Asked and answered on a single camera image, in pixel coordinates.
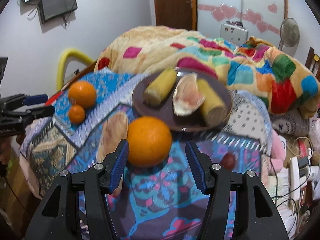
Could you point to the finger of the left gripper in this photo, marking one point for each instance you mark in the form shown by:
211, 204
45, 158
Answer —
37, 112
35, 99

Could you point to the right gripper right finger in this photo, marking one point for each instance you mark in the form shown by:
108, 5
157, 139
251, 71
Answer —
215, 181

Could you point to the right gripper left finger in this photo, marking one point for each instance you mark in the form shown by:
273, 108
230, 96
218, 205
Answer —
100, 180

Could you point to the dark red grape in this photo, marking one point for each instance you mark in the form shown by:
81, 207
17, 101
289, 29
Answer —
228, 161

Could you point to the small tangerine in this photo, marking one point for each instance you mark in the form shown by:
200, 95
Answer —
76, 114

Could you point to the large orange with sticker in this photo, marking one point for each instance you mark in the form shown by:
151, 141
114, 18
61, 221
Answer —
82, 93

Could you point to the peeled pomelo segment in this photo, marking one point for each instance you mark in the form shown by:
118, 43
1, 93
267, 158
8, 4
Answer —
186, 98

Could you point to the blue patterned patchwork quilt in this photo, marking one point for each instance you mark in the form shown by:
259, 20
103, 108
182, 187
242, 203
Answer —
159, 198

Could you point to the right yellow corn cob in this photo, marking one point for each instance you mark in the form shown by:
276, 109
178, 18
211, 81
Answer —
213, 109

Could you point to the yellow corn cob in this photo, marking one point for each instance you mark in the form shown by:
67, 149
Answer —
213, 109
160, 87

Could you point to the yellow foam tube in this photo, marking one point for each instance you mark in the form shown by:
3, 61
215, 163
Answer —
68, 56

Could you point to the left yellow corn cob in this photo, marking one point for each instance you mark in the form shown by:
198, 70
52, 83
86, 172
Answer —
160, 87

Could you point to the colourful patchwork fleece blanket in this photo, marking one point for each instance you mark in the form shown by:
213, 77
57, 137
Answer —
278, 79

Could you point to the white metal case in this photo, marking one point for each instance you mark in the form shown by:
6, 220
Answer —
234, 32

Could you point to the wooden bed headboard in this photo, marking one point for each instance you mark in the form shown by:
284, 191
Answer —
312, 63

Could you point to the white standing fan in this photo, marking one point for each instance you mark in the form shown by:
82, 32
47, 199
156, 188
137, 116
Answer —
289, 36

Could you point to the white wardrobe with hearts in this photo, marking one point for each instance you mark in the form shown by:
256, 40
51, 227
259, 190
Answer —
261, 18

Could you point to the brown wooden door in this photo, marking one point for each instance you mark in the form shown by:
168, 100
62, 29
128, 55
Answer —
179, 14

